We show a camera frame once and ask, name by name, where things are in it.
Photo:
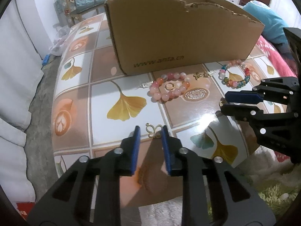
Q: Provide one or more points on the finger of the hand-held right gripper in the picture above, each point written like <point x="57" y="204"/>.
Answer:
<point x="237" y="112"/>
<point x="242" y="97"/>

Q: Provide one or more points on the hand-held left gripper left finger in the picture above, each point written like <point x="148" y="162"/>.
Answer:
<point x="136" y="150"/>

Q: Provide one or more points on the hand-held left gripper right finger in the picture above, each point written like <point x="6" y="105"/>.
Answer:
<point x="165" y="150"/>

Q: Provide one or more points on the gold butterfly pendant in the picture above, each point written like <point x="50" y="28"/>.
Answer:
<point x="152" y="135"/>

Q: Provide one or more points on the brown cardboard box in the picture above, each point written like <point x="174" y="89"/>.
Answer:
<point x="188" y="40"/>

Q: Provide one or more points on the pink floral blanket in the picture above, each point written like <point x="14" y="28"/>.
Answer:
<point x="270" y="51"/>

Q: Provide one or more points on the blue pillow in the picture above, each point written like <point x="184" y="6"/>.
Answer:
<point x="265" y="16"/>

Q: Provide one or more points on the silver charm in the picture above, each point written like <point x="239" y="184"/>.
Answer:
<point x="147" y="84"/>
<point x="212" y="72"/>

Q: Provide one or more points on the gold flower charm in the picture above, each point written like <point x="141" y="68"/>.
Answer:
<point x="197" y="75"/>
<point x="207" y="74"/>

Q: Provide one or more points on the white fluffy blanket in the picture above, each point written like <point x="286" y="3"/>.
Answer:
<point x="162" y="214"/>

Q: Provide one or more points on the gold hoop earring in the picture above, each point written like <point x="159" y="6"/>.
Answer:
<point x="166" y="86"/>

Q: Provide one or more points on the green fluffy rug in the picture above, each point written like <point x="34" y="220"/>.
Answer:
<point x="275" y="193"/>

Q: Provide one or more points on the red object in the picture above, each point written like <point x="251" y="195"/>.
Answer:
<point x="22" y="208"/>

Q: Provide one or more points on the small blue object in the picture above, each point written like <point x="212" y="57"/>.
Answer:
<point x="46" y="60"/>

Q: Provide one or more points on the clear plastic bag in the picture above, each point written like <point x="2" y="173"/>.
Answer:
<point x="60" y="44"/>

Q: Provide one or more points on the white curtain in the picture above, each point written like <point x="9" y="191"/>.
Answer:
<point x="14" y="75"/>

